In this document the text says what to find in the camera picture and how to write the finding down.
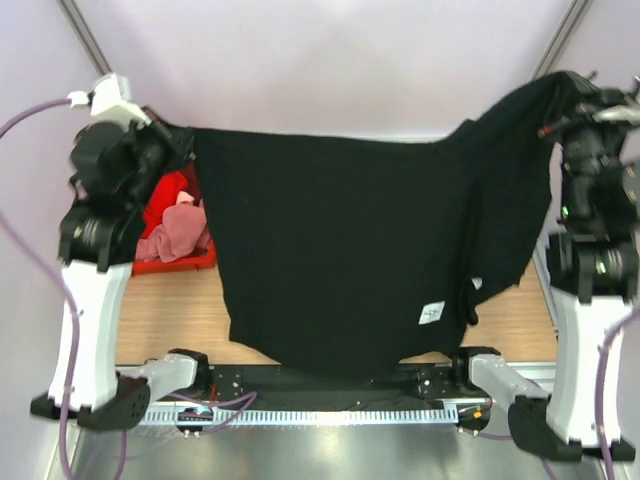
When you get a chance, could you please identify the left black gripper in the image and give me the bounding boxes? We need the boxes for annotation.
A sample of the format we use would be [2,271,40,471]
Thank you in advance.
[120,106,194,211]

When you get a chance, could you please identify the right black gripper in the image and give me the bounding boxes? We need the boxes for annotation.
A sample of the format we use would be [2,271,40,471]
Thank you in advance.
[538,69,640,222]

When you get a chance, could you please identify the black t shirt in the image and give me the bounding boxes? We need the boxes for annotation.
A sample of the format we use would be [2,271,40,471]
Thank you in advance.
[195,72,579,380]

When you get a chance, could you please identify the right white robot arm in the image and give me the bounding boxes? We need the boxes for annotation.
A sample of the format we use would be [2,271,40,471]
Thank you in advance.
[450,71,639,464]

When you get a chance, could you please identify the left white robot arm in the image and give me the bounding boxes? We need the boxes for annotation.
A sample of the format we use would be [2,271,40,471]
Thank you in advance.
[30,120,212,432]

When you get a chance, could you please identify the red t shirt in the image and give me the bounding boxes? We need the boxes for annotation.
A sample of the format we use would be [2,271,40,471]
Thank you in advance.
[141,164,202,239]

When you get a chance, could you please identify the pink t shirt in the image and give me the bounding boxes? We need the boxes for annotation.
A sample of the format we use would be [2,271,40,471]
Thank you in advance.
[135,191,211,263]

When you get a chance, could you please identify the red plastic bin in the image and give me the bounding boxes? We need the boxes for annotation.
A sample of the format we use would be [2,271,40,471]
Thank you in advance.
[130,159,219,277]

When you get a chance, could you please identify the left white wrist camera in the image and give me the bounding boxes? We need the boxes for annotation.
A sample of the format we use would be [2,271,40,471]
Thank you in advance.
[67,73,151,130]

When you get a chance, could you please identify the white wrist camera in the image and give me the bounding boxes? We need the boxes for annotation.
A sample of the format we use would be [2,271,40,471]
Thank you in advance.
[67,73,151,130]
[630,75,640,103]

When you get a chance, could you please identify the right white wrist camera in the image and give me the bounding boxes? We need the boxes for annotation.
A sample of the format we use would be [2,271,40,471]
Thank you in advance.
[630,75,640,103]

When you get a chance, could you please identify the right aluminium corner post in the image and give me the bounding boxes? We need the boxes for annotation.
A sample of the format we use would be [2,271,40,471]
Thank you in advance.
[532,0,593,79]

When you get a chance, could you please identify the aluminium corner post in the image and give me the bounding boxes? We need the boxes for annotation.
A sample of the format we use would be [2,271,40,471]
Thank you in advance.
[56,0,112,75]
[532,0,593,79]

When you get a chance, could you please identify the left aluminium corner post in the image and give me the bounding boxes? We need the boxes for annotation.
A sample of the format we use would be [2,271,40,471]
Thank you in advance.
[56,0,112,75]

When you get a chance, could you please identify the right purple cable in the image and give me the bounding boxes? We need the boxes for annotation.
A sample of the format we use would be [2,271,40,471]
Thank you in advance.
[539,154,640,480]

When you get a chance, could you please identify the aluminium frame rail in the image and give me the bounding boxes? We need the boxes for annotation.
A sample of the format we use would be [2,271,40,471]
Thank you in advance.
[114,362,556,401]

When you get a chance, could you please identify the slotted cable duct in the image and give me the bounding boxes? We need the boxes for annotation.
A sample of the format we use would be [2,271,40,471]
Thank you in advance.
[140,405,459,428]

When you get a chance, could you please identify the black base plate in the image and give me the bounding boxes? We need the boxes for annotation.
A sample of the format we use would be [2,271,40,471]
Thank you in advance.
[211,363,489,412]

